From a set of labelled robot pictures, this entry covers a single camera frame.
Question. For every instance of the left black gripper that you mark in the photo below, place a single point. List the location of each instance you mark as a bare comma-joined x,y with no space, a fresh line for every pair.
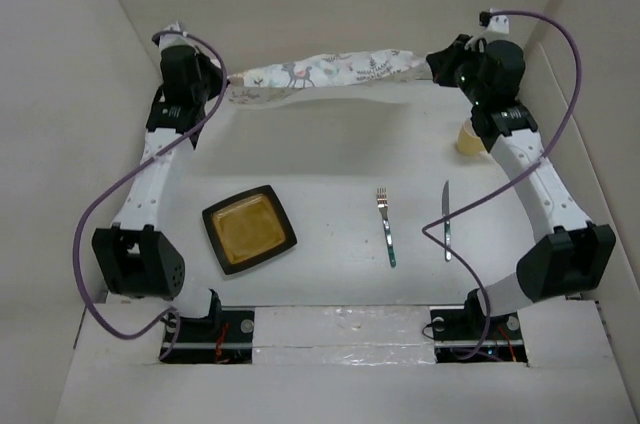
217,74

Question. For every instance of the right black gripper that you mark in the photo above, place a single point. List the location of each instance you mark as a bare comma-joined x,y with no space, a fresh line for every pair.
443,61

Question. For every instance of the floral animal print cloth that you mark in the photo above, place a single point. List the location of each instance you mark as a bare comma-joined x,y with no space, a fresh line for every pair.
270,85

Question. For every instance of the square black yellow plate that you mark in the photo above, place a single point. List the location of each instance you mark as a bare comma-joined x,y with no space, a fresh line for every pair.
248,229

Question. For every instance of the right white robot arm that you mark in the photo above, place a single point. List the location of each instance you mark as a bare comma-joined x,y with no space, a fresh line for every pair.
571,252

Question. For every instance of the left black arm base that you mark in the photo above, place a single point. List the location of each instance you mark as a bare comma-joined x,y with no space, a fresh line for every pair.
223,337

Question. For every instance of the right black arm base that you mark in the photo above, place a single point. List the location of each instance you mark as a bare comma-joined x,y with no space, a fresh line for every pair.
461,334

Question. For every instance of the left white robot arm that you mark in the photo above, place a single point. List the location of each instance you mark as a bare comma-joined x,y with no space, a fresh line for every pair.
136,258

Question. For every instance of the yellow ceramic mug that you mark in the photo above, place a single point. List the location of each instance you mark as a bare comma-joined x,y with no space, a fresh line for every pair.
468,143

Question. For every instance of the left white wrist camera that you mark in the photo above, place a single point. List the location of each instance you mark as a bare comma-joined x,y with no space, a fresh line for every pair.
172,35

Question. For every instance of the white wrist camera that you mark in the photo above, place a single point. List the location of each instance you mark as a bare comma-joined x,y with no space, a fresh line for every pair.
172,35
494,22

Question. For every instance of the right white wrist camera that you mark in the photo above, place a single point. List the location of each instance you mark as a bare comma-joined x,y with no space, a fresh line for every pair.
494,22

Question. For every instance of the silver knife teal handle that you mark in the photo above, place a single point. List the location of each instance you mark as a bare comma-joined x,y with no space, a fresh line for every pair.
445,210

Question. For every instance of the silver fork teal handle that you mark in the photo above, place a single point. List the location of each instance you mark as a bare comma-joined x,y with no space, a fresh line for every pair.
382,206

